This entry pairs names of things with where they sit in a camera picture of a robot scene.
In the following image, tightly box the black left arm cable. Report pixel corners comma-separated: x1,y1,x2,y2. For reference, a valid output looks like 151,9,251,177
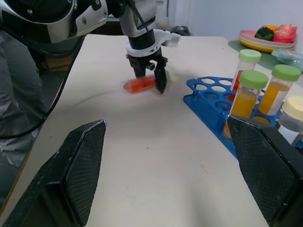
127,0,154,33

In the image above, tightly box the dark grey background object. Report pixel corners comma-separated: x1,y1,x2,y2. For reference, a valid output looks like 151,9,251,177
170,25,190,36

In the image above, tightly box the blue tube rack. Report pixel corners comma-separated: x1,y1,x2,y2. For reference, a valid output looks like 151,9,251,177
182,76,303,159

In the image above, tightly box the green round mat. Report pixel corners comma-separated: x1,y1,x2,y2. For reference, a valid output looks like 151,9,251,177
228,39,303,71

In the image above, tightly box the purple tube with cream cap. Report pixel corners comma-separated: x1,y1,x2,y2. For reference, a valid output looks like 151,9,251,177
276,96,303,148

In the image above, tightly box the pink plastic plate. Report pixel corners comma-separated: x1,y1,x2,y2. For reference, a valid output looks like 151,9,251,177
238,29,296,44

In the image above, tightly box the orange toy fruit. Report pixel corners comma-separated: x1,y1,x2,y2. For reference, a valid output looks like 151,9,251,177
261,25,279,33

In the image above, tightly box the brown cardboard box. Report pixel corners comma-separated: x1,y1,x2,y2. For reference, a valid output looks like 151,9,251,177
46,56,74,71

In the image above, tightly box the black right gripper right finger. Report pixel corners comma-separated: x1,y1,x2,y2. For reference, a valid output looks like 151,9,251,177
226,114,303,227

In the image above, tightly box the dark green toy vegetable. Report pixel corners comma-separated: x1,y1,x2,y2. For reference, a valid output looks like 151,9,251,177
254,26,275,41

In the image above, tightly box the green plastic plate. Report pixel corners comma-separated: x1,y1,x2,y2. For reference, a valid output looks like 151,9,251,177
238,34,296,48

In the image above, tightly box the clear teal plastic wrapper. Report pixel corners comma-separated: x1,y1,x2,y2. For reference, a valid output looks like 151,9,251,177
271,48,303,71

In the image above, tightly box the red toy fruit in net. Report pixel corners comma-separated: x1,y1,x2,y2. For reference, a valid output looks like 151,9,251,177
272,23,298,44

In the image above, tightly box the thick black cable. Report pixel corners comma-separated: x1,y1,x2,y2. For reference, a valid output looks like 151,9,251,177
0,23,85,57

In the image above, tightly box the yellow plastic plate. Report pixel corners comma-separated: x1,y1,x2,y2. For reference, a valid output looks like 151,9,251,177
239,39,296,53

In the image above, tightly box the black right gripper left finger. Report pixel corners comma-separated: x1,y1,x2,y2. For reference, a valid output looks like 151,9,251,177
0,119,107,227

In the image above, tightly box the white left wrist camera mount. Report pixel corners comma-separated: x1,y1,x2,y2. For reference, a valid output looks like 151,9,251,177
125,29,182,59

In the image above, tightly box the grey fabric clothing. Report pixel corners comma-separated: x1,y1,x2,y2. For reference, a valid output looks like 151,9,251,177
0,30,48,209

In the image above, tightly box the thin black cable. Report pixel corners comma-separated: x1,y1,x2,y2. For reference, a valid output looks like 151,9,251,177
0,74,68,140

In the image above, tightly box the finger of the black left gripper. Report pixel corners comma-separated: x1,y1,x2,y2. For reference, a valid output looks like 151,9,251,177
154,62,168,95

